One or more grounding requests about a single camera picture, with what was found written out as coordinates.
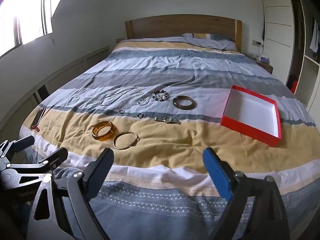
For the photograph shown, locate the window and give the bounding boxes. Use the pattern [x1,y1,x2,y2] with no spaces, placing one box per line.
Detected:
[1,0,53,56]

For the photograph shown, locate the smartphone with red strap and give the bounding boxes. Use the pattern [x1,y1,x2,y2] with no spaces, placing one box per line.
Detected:
[30,108,46,132]

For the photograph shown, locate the red white box lid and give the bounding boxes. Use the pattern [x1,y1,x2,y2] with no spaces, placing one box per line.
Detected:
[220,85,281,147]

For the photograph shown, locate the wooden nightstand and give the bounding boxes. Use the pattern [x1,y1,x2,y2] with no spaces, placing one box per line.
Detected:
[252,56,273,74]

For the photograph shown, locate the beaded charm bracelet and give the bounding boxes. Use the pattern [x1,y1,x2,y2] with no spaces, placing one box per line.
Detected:
[152,89,170,102]

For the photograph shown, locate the silver bead necklace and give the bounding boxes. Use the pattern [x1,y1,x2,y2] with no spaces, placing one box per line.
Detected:
[99,87,137,107]

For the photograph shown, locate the grey striped pillow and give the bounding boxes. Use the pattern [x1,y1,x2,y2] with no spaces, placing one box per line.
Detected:
[182,33,238,51]

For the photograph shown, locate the silver chain clasp bracelet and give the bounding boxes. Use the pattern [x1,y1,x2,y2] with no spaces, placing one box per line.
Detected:
[154,115,181,125]

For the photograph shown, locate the amber bangle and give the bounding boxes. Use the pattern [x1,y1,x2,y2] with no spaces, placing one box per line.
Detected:
[92,121,117,141]

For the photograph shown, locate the striped bed duvet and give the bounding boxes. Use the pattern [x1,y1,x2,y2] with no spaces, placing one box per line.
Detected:
[19,36,319,239]

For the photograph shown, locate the wooden headboard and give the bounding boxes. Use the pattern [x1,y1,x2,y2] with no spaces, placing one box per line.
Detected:
[125,14,242,51]

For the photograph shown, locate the white wardrobe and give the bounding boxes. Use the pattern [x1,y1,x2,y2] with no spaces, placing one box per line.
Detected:
[263,0,319,123]

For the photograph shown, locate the dark green jade bangle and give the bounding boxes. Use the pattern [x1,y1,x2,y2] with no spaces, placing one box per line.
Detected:
[172,95,196,110]

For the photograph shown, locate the gold thin bangle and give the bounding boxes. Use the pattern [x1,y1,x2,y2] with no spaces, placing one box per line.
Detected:
[112,132,140,151]

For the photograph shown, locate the twisted silver bangle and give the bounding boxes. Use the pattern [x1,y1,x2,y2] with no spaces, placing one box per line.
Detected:
[137,99,149,106]

